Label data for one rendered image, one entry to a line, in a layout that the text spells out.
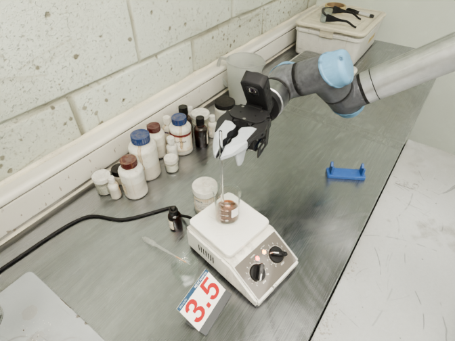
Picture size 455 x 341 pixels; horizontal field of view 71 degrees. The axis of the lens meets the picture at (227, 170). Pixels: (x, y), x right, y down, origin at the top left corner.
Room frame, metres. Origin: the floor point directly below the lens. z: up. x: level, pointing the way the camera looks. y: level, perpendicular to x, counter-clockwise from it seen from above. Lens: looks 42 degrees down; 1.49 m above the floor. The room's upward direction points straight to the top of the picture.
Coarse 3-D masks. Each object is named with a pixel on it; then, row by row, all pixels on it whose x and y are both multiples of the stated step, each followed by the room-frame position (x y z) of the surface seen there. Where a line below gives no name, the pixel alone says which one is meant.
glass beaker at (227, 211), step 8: (224, 184) 0.44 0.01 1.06; (232, 184) 0.44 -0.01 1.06; (216, 192) 0.43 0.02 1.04; (224, 192) 0.44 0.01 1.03; (232, 192) 0.44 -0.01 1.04; (240, 192) 0.42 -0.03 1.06; (216, 200) 0.40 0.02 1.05; (224, 200) 0.39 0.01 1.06; (232, 200) 0.39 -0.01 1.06; (216, 208) 0.40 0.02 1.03; (224, 208) 0.39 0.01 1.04; (232, 208) 0.39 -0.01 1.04; (216, 216) 0.41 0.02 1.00; (224, 216) 0.39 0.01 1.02; (232, 216) 0.39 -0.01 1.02; (224, 224) 0.39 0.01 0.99; (232, 224) 0.39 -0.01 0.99
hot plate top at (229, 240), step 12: (240, 204) 0.45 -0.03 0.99; (204, 216) 0.42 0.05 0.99; (240, 216) 0.42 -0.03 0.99; (252, 216) 0.42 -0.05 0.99; (204, 228) 0.39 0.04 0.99; (216, 228) 0.39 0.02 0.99; (228, 228) 0.39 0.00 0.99; (240, 228) 0.39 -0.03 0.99; (252, 228) 0.39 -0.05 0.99; (264, 228) 0.39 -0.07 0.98; (216, 240) 0.36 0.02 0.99; (228, 240) 0.36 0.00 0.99; (240, 240) 0.36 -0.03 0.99; (228, 252) 0.33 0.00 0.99
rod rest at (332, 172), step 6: (330, 168) 0.64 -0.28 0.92; (336, 168) 0.65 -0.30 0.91; (342, 168) 0.65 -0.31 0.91; (348, 168) 0.65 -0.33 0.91; (360, 168) 0.64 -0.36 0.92; (330, 174) 0.63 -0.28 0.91; (336, 174) 0.63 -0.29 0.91; (342, 174) 0.63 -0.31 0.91; (348, 174) 0.63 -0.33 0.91; (354, 174) 0.63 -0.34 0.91; (360, 174) 0.63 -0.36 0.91
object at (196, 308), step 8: (208, 280) 0.31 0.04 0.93; (200, 288) 0.29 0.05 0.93; (208, 288) 0.29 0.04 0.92; (216, 288) 0.30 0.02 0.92; (192, 296) 0.27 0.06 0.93; (200, 296) 0.28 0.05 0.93; (208, 296) 0.28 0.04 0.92; (216, 296) 0.29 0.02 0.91; (192, 304) 0.26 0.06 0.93; (200, 304) 0.26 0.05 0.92; (208, 304) 0.27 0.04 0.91; (184, 312) 0.25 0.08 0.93; (192, 312) 0.25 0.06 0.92; (200, 312) 0.25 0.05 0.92; (192, 320) 0.24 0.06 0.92; (200, 320) 0.24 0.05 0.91
